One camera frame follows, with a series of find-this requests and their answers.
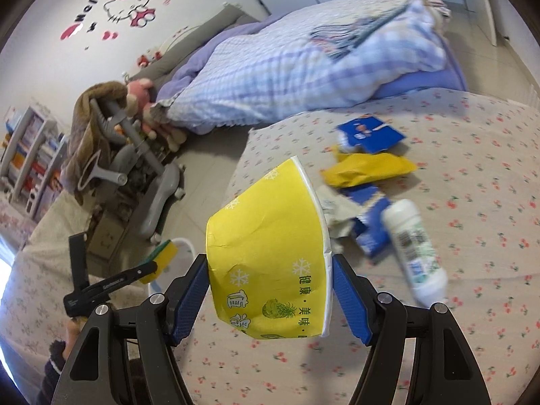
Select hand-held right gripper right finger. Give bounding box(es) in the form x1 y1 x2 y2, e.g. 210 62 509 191
331 253 492 405

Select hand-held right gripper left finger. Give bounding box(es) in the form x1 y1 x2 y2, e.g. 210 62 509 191
53 254 212 405

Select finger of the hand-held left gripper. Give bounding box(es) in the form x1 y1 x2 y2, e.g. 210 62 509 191
119 261 159 284

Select yellow green sponge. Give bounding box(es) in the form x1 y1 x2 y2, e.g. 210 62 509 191
139 240 172 285

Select white trash bin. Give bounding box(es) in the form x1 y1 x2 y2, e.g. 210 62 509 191
148 237 195 300

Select yellow paper bowl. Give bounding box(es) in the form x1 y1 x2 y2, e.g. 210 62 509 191
205 156 335 341

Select yellow packet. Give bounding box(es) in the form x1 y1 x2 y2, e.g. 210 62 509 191
321 145 418 189

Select blue packet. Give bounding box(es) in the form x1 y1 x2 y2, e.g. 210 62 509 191
335 114 406 155

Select person's left forearm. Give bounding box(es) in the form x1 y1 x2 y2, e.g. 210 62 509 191
36 340 70 405

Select person's left hand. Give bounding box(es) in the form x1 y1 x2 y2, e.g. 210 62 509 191
63 317 85 361

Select pale floral blanket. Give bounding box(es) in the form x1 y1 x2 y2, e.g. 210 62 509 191
0 194 150 389

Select cardboard box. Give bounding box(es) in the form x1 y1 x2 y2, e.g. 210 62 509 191
85 214 128 259

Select blue carton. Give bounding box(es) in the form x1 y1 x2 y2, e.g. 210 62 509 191
344 183 396 259

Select white plastic bottle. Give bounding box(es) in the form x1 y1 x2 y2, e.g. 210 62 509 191
382 199 449 308

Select crumpled white wrapper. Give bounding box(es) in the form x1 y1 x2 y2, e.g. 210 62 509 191
318 185 360 240

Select grey wheeled stand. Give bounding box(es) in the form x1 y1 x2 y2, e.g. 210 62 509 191
77 97 187 244

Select white bookshelf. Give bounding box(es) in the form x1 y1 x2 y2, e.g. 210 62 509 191
0 103 69 221

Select brown blanket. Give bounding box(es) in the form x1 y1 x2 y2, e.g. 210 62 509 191
61 80 131 198

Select tan plush toy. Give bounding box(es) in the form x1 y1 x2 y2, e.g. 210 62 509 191
141 105 188 153

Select cherry print bed sheet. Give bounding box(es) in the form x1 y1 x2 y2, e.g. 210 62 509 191
177 90 540 405

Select pink plush toy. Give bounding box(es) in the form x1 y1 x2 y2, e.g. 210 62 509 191
126 78 156 115

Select purple blanket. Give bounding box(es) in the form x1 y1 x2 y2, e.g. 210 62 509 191
158 10 470 104

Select grey bed headboard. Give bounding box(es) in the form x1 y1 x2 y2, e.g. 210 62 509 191
127 5 263 84

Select purple checkered quilt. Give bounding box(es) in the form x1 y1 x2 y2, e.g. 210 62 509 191
154 0 454 129

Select folded striped cloth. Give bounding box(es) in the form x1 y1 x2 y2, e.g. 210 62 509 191
310 0 416 60

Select white door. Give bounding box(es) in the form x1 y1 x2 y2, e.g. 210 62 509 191
462 0 512 47

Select small cat wall sticker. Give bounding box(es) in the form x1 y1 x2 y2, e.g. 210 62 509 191
136 46 164 69

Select cartoon cat wall sticker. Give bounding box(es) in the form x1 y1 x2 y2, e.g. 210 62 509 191
59 0 174 42

